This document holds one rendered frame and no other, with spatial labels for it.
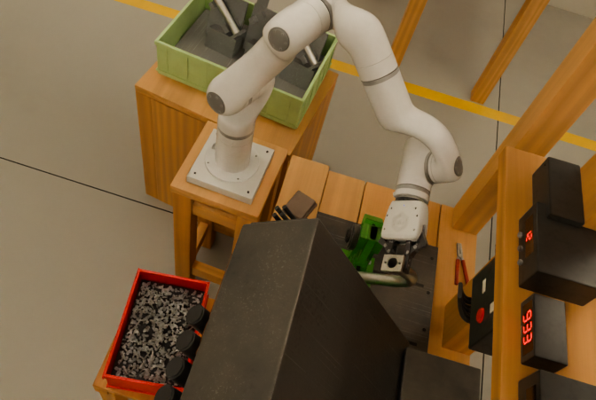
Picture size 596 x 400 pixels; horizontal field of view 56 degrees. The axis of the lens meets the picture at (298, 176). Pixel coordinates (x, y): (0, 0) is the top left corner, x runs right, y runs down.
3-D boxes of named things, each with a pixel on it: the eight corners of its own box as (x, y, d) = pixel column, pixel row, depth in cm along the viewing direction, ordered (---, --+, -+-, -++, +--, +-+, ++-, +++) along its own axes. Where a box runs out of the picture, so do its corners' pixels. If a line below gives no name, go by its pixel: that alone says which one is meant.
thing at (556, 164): (531, 231, 112) (550, 213, 107) (530, 174, 121) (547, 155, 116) (565, 241, 112) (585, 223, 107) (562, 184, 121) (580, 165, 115)
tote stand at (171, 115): (146, 193, 282) (134, 84, 219) (197, 126, 312) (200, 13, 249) (265, 251, 275) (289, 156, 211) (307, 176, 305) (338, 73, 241)
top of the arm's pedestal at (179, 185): (169, 192, 191) (169, 184, 188) (207, 127, 210) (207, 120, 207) (256, 223, 189) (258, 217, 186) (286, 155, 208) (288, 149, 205)
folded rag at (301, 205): (298, 192, 189) (299, 187, 186) (317, 206, 187) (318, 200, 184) (280, 211, 183) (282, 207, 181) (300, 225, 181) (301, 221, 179)
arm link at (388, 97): (431, 54, 123) (471, 168, 134) (372, 66, 134) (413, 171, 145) (414, 73, 117) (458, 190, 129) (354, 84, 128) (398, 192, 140)
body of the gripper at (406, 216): (385, 193, 137) (376, 237, 133) (421, 192, 130) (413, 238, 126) (401, 204, 141) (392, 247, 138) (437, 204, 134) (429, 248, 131)
